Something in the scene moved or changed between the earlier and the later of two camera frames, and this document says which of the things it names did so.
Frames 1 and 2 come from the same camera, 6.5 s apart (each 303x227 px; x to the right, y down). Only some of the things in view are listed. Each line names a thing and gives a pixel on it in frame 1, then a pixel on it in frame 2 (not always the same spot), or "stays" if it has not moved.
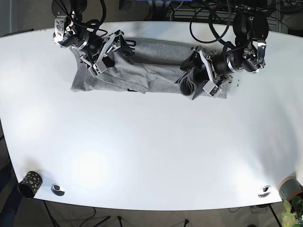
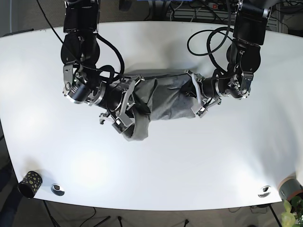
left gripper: x=93 y=48 -> x=115 y=98
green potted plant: x=292 y=216 stays
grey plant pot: x=289 y=187 stays
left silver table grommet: x=55 y=189 stays
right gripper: x=218 y=66 -> x=206 y=91
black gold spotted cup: x=31 y=184 stays
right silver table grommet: x=266 y=191 stays
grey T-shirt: x=147 y=66 -> x=159 y=95
